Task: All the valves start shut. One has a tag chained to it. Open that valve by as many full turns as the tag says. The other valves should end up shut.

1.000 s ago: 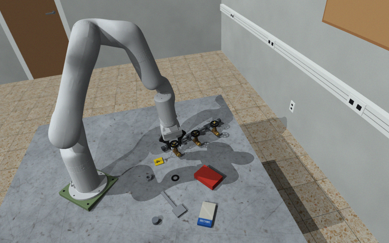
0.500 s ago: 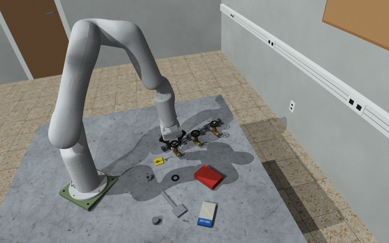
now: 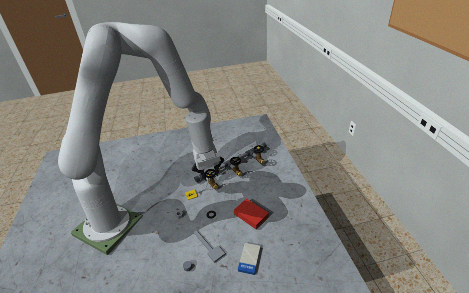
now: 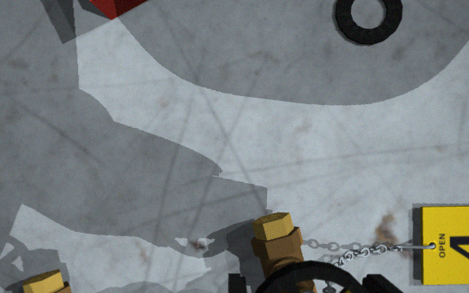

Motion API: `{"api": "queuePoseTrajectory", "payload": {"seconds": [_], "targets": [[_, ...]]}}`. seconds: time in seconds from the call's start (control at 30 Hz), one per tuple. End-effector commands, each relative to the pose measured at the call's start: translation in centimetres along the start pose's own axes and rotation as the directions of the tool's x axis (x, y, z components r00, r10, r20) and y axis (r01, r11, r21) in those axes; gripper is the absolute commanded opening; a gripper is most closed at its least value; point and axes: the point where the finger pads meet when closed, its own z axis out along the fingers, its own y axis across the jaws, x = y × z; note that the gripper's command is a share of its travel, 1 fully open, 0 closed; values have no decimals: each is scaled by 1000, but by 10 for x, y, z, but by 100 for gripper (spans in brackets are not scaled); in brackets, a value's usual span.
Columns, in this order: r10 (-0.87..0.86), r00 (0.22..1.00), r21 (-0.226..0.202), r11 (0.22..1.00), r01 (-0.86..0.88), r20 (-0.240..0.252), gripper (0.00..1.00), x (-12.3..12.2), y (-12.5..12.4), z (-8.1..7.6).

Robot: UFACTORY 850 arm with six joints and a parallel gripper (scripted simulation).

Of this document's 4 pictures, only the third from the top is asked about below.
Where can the dark red rectangular block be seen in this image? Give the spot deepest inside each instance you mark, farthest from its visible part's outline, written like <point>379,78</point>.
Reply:
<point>251,213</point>

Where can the yellow tag on silver chain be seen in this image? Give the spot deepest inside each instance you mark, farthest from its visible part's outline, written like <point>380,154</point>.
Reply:
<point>191,194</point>

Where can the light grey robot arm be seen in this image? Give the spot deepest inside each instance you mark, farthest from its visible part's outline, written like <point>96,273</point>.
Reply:
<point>80,157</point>

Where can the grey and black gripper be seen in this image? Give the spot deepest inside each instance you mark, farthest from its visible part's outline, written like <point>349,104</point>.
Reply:
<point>200,170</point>

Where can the grey cylinder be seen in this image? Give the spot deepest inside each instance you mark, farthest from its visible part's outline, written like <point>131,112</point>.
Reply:
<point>187,266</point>

